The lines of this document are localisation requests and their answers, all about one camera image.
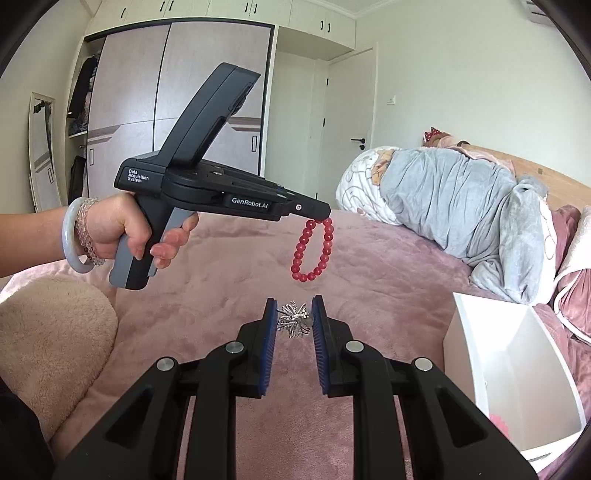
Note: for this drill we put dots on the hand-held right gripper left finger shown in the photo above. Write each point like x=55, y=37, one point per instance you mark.
x=269, y=350

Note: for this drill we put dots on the white air conditioner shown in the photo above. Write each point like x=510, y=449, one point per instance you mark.
x=538, y=9

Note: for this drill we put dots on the standing mirror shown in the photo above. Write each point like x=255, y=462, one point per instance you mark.
x=44, y=152

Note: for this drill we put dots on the pale jade bangle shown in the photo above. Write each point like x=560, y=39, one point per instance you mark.
x=68, y=235

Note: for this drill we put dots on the hanging clothes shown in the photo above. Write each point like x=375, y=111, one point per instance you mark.
x=83, y=92

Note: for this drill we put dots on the grey sliding door wardrobe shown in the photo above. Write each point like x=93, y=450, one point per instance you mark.
x=134, y=92

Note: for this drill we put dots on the white door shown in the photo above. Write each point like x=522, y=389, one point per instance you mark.
x=355, y=92

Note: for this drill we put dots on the wooden headboard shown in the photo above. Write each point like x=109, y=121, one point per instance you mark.
x=554, y=170

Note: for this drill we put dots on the pink and white pillows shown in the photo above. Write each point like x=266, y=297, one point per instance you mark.
x=577, y=295

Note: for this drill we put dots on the red patterned bow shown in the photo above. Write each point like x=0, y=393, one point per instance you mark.
x=434, y=134

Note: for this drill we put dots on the pink garment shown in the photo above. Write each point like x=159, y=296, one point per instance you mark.
x=480, y=154

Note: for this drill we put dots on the grey and white duvet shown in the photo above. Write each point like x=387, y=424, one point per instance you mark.
x=452, y=203

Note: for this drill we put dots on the pink plush bed blanket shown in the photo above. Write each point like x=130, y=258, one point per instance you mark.
x=231, y=267

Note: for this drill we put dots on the beige plush cushion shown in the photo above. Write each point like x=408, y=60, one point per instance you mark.
x=51, y=341

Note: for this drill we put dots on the white storage box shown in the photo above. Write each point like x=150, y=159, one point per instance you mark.
x=466, y=350

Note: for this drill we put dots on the person's left hand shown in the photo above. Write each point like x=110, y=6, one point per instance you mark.
x=120, y=217

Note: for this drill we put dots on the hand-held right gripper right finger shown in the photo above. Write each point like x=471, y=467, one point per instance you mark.
x=319, y=350

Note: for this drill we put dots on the person's left forearm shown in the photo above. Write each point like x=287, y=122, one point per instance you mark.
x=27, y=240

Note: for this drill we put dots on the silver flower brooch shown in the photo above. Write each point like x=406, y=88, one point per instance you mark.
x=295, y=318

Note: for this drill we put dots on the black clothing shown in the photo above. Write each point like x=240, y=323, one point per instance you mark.
x=21, y=438

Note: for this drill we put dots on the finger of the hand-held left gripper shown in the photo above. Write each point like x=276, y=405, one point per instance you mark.
x=309, y=210

